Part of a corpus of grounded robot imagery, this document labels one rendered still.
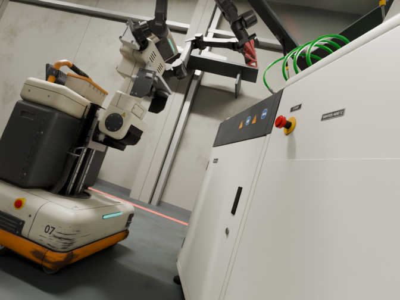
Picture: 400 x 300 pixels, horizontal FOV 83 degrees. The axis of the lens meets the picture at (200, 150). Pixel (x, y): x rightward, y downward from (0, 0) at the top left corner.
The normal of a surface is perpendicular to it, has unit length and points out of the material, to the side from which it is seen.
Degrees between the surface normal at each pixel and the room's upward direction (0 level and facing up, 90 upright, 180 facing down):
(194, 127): 90
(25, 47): 90
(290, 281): 90
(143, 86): 90
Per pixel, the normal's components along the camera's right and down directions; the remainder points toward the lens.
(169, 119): -0.15, -0.17
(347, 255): -0.93, -0.32
